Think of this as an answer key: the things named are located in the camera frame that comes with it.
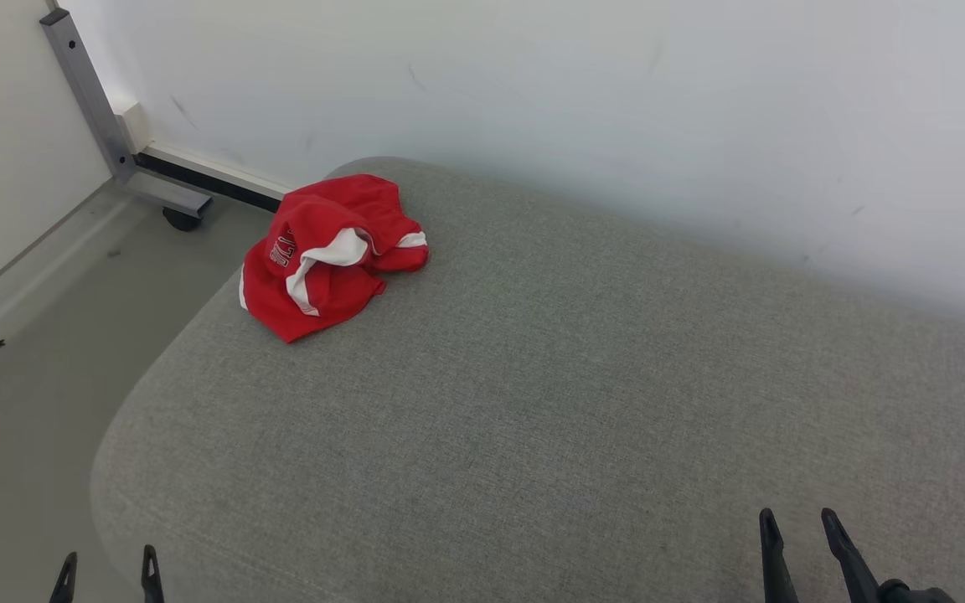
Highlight grey metal frame leg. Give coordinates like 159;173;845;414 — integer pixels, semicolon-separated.
39;8;214;220

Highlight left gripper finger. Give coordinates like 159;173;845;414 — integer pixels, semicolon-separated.
49;550;79;603
140;544;166;603

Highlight red Bulls basketball shorts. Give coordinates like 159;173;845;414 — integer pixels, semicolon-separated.
238;173;431;345

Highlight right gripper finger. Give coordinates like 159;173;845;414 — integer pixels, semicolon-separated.
757;507;801;603
820;507;882;603

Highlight white plastic trim block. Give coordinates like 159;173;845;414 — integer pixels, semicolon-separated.
108;92;153;157

